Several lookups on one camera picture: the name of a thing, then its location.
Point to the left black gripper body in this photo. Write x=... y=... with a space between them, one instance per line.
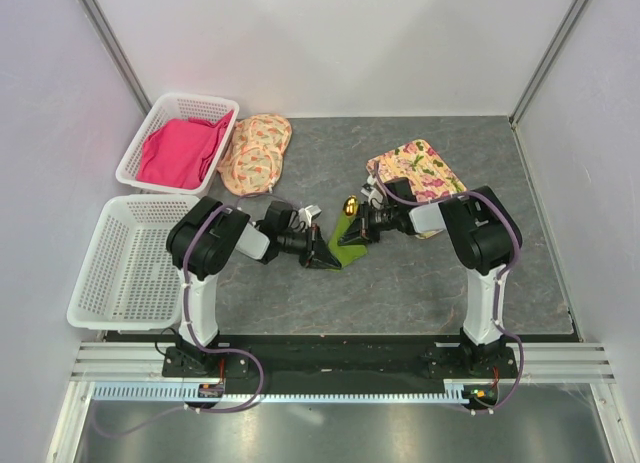
x=298 y=243

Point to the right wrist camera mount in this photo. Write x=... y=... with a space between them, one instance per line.
x=374 y=197

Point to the white basket with pink cloth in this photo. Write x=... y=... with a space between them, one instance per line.
x=176 y=106

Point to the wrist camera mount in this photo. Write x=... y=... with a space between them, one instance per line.
x=374 y=197
x=308 y=214

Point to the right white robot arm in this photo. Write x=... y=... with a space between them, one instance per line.
x=486 y=242

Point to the iridescent gold spoon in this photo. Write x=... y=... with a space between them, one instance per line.
x=350 y=206

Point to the white slotted cable duct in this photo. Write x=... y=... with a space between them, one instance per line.
x=192 y=393

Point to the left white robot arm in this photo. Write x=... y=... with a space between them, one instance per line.
x=202 y=242

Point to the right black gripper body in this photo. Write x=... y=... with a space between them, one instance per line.
x=373 y=222

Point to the pink cloth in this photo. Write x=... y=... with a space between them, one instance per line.
x=180 y=153

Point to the empty white plastic basket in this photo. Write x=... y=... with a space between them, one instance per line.
x=127 y=281

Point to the floral rectangular tray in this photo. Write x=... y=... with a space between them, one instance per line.
x=429 y=176

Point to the green paper napkin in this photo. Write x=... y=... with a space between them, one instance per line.
x=346 y=255

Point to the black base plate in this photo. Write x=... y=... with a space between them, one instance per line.
x=295 y=364

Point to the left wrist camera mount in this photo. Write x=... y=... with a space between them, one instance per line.
x=308 y=214

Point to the floral fabric pouch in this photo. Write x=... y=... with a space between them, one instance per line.
x=254 y=159

